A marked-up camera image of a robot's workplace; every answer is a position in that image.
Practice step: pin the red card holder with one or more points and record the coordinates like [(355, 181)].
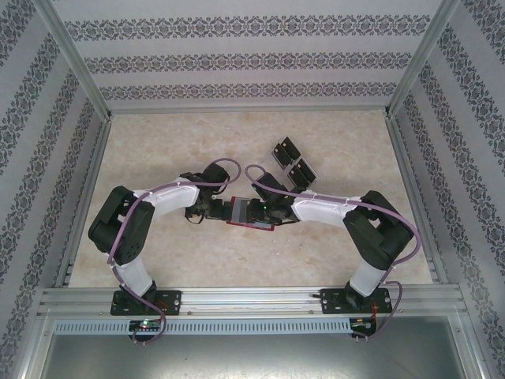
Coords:
[(256, 227)]

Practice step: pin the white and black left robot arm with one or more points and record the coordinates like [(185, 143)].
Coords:
[(173, 199)]

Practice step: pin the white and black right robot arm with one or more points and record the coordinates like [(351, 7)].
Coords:
[(323, 211)]

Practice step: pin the small circuit board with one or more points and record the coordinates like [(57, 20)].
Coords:
[(361, 322), (144, 325)]

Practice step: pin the grey metal sheet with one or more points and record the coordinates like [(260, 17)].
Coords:
[(252, 355)]

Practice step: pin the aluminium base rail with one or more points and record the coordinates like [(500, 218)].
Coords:
[(252, 302)]

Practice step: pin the aluminium side rail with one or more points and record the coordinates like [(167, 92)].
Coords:
[(98, 154), (401, 154)]

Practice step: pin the aluminium frame post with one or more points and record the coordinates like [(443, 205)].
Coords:
[(33, 347), (418, 59), (475, 347), (77, 59)]

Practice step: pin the aluminium lower frame post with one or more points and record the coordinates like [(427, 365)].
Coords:
[(475, 347), (33, 347)]

